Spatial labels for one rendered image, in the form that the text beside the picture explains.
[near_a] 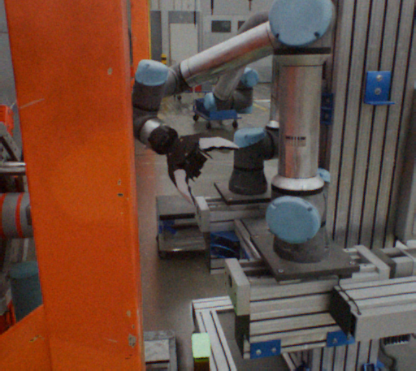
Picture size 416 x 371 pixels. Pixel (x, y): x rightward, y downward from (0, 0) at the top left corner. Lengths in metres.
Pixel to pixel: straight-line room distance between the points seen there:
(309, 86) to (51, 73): 0.49
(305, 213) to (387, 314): 0.37
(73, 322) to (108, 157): 0.30
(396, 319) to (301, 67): 0.66
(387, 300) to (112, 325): 0.69
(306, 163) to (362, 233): 0.55
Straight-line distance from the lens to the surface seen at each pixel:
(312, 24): 0.83
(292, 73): 0.86
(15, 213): 1.31
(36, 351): 0.88
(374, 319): 1.13
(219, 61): 1.05
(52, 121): 0.66
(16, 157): 1.54
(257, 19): 1.48
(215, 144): 0.88
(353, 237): 1.39
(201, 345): 1.08
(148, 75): 0.99
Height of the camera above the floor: 1.35
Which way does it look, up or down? 16 degrees down
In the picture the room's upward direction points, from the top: straight up
